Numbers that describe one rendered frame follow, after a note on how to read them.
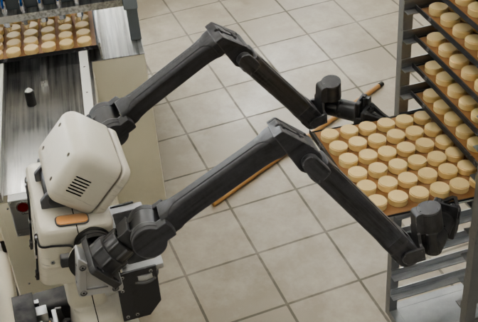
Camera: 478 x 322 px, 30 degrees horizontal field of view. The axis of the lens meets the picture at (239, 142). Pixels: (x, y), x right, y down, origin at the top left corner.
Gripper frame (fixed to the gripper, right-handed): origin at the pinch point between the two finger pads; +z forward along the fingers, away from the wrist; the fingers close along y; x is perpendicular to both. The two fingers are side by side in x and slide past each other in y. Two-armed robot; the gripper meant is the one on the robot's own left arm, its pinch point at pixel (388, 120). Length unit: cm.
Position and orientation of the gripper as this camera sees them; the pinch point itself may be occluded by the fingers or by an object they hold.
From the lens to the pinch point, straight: 257.8
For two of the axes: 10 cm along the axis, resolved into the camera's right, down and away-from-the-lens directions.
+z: 8.9, 2.5, -3.7
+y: 0.2, 8.1, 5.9
